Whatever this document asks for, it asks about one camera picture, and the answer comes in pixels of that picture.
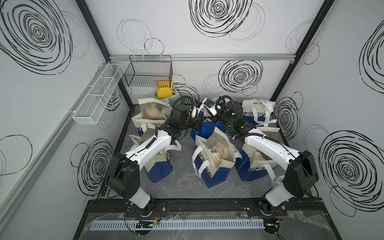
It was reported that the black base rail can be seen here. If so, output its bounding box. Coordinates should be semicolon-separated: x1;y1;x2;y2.
84;198;326;217

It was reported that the takeout bag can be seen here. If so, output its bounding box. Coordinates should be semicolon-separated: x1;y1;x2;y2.
191;106;226;142
192;128;242;188
235;143;278;182
242;99;276;127
129;129;182;183
132;98;171;136

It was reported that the white wire shelf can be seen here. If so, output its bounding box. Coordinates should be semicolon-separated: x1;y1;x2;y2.
73;63;123;125

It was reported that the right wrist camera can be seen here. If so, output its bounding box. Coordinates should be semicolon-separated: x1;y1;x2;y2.
202;98;217;117

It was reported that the black wire basket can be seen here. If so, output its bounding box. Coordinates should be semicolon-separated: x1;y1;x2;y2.
124;55;173;88

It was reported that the grey cable duct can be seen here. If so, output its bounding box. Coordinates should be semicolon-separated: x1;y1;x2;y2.
89;219;266;231

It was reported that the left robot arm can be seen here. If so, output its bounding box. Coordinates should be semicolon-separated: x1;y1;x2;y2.
104;96;205;212

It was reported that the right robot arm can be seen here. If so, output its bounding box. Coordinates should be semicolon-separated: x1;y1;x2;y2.
205;96;319;215

